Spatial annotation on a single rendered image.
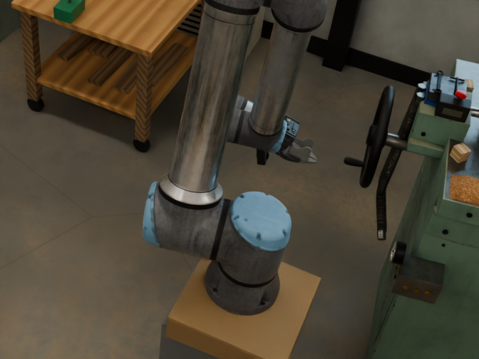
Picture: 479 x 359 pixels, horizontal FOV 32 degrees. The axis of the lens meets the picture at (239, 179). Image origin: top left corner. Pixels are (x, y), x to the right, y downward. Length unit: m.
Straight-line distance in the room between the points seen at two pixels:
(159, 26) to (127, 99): 0.36
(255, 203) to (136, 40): 1.21
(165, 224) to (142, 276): 1.00
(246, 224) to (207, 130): 0.24
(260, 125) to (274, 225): 0.30
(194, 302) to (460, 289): 0.76
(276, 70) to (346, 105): 1.82
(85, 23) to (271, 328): 1.46
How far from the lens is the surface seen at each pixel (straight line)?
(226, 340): 1.99
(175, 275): 2.89
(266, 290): 2.02
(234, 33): 1.70
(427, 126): 2.20
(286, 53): 1.82
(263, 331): 2.03
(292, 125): 2.28
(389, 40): 3.80
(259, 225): 1.87
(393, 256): 2.19
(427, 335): 2.55
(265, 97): 1.97
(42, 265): 2.92
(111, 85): 3.32
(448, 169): 2.13
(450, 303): 2.42
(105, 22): 3.06
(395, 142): 2.28
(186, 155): 1.82
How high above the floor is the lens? 2.28
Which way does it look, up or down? 45 degrees down
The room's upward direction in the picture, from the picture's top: 9 degrees clockwise
